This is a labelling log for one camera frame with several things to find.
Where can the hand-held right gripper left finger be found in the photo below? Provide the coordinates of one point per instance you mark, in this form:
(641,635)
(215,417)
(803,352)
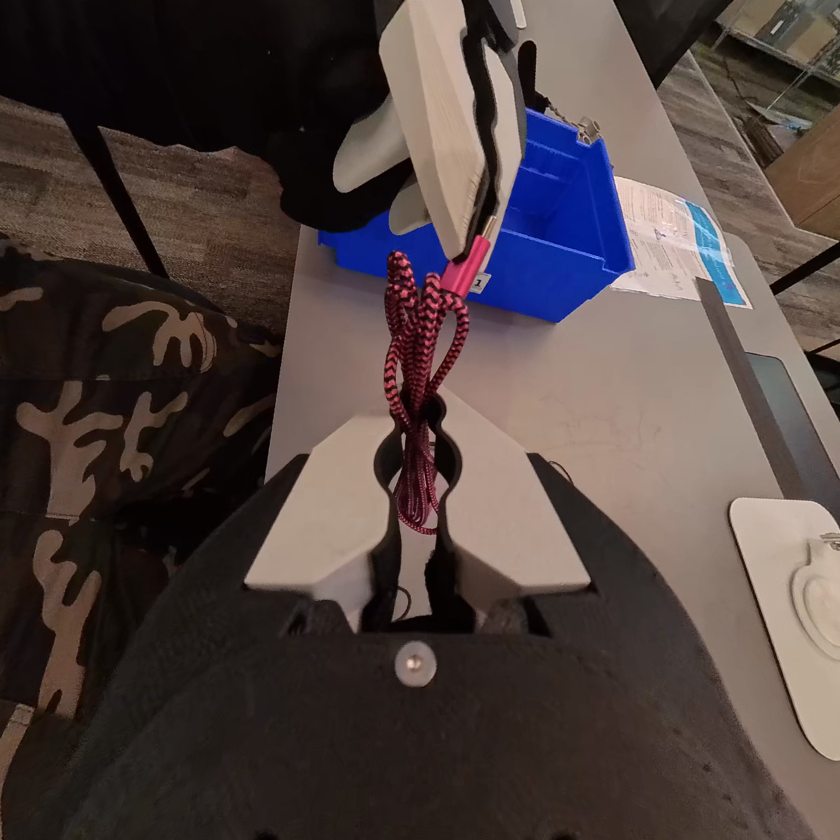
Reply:
(321,518)

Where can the grey plastic bracket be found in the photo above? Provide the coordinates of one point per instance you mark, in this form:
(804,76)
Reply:
(587,128)

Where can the black sign easel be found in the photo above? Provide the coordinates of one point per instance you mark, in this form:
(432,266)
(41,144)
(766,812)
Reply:
(121,197)

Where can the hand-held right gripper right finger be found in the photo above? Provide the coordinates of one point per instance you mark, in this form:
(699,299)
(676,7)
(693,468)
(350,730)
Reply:
(512,525)

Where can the printed paper sheet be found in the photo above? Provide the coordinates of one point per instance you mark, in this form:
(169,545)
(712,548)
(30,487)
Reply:
(663,243)

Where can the blue divided plastic bin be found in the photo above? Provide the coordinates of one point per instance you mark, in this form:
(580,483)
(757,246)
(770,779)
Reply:
(558,262)

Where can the white adjustable stand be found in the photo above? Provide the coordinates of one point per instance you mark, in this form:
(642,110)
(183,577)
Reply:
(768,590)

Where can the camouflage trousers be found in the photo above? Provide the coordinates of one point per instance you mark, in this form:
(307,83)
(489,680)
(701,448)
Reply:
(98,394)

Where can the large cardboard box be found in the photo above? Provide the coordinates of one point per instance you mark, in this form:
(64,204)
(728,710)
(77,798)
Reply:
(810,184)

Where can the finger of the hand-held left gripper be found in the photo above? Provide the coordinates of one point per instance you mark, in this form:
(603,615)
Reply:
(433,98)
(512,131)

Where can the person's left hand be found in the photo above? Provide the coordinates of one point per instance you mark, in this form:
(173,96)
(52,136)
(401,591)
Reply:
(308,197)

